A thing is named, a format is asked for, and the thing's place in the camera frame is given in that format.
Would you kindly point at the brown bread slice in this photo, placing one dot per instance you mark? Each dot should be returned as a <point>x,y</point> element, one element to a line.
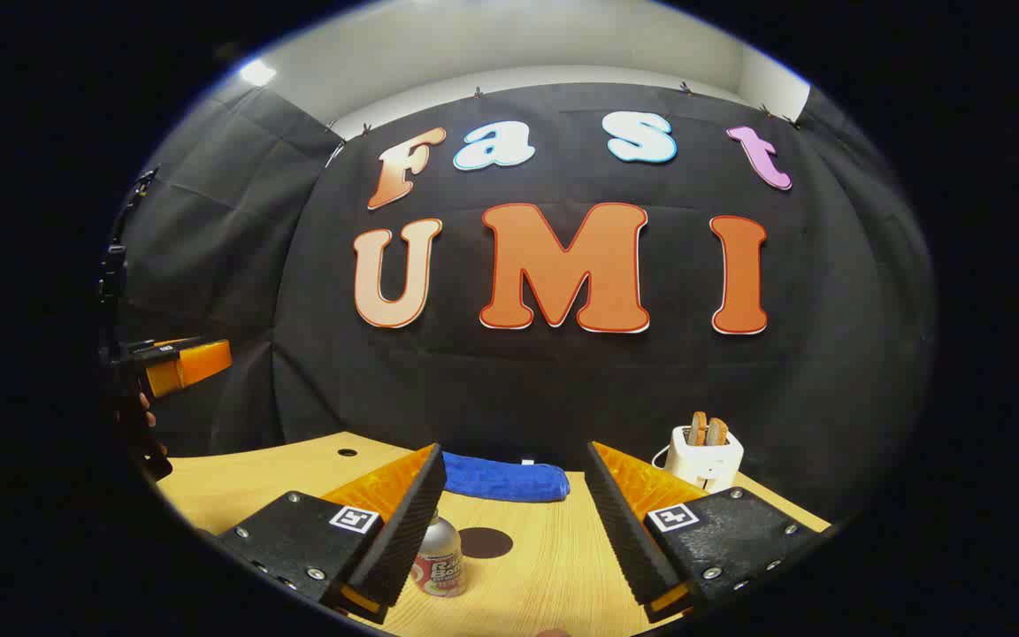
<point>716,432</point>
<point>697,429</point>

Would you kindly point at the black backdrop cloth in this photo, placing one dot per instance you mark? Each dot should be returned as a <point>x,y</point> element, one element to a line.
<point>563,389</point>

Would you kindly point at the white toaster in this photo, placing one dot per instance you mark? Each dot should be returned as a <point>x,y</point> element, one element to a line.
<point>704,464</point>

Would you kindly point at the ceiling light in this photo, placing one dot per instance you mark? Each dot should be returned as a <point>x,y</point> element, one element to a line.
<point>257,72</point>

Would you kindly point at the blue towel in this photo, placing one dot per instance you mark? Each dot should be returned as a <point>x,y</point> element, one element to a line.
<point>505,478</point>

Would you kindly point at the round brown coaster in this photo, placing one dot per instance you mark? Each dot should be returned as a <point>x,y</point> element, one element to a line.
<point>487,543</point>

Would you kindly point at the dark grey side cloth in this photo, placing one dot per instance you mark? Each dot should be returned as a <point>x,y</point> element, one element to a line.
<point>209,230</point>

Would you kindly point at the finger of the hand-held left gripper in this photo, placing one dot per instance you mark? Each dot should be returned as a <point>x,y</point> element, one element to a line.
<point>191,364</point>

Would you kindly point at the black metal stand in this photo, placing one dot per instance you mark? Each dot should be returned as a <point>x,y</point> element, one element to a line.
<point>116,257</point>

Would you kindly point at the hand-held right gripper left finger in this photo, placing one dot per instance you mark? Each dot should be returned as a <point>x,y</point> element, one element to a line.
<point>417,522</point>

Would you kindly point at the silver water bottle red label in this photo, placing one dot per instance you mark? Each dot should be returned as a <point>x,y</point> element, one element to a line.
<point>443,566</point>

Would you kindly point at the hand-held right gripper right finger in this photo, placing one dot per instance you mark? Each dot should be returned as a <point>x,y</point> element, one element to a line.
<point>624,531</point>

